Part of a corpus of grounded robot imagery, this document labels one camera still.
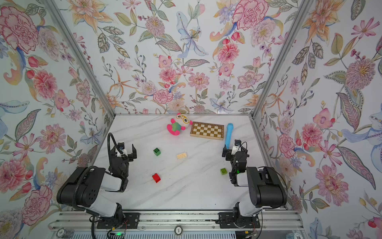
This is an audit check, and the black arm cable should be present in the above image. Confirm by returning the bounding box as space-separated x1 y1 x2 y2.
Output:
238 141 288 239
71 132 120 239

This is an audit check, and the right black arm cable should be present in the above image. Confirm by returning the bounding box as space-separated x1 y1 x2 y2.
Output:
238 141 288 239

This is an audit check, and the blue cylindrical stick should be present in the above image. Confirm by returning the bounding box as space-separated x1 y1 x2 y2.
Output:
225 123 234 149

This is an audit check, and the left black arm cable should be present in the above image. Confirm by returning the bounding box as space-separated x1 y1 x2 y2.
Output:
71 132 120 239

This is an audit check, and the wooden chessboard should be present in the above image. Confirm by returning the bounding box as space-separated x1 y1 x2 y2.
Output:
190 121 224 140

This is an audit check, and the red lego brick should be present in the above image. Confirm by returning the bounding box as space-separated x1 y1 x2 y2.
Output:
152 173 161 183

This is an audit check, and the pink green plush toy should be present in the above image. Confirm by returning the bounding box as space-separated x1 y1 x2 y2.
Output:
167 113 193 136

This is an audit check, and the cream lego brick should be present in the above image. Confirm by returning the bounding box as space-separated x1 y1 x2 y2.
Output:
176 152 188 159

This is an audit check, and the lime green lego cube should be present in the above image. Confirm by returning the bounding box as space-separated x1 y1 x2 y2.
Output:
220 168 228 175

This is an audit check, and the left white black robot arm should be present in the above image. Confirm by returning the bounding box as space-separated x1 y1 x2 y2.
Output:
56 142 137 229

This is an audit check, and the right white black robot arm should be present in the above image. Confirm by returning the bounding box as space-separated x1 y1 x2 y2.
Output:
218 139 287 229

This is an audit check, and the dark green lego cube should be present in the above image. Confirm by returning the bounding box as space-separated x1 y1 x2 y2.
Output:
153 148 161 156

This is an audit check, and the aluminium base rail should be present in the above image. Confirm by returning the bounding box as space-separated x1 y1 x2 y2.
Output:
48 209 307 239

